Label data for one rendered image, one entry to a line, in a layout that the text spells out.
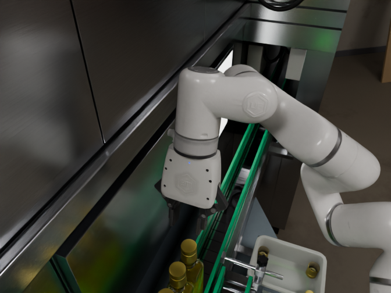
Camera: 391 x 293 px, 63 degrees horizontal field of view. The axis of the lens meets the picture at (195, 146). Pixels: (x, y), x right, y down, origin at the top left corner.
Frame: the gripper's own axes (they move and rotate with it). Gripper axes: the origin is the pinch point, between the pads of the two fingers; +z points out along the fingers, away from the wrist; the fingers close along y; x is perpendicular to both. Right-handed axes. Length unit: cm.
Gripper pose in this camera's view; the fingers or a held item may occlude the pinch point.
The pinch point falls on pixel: (187, 218)
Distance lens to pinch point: 62.9
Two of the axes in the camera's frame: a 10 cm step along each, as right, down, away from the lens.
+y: 9.2, 2.4, -3.0
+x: 3.7, -3.6, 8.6
